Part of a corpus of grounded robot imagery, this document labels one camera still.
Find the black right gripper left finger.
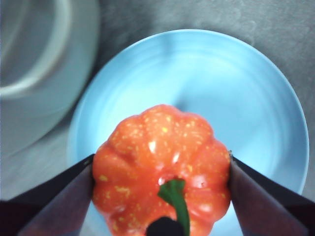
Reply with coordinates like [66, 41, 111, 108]
[0, 153, 96, 236]

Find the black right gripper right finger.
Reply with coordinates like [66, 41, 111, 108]
[227, 150, 315, 236]

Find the orange pumpkin with green stem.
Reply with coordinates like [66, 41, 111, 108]
[92, 104, 232, 236]

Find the pale green electric steamer pot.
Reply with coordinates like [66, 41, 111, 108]
[0, 0, 99, 159]

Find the blue round plate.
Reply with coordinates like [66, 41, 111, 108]
[67, 29, 310, 236]

